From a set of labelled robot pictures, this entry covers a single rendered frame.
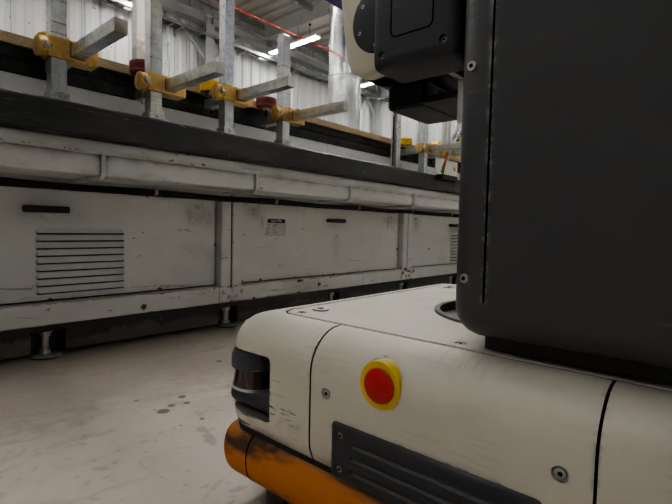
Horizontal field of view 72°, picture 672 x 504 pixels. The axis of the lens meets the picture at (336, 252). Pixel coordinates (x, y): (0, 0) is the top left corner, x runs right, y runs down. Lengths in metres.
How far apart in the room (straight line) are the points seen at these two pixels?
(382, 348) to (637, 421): 0.24
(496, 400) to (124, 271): 1.40
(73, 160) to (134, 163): 0.16
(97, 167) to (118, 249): 0.36
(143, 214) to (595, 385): 1.49
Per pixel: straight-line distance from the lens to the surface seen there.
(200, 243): 1.81
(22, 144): 1.36
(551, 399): 0.44
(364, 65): 0.79
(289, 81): 1.45
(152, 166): 1.47
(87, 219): 1.63
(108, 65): 1.67
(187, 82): 1.40
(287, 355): 0.59
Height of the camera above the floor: 0.40
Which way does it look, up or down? 3 degrees down
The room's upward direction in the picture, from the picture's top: 1 degrees clockwise
